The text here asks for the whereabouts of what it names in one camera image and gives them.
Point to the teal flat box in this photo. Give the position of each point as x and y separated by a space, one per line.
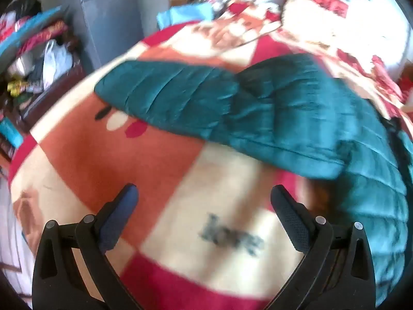
19 35

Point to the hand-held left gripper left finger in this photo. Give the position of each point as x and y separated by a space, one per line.
121 213

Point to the black bag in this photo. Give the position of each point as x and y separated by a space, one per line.
25 6

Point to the grey refrigerator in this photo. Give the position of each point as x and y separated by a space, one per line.
109 6

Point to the red checkered printed blanket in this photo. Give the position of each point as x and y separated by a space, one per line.
96 155

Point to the teal puffer jacket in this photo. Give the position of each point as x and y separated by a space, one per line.
274 113

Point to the light blue cloth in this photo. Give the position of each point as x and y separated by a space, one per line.
187 14

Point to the white plastic bag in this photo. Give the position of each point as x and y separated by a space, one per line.
55 61

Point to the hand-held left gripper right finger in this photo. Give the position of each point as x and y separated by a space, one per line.
288 216

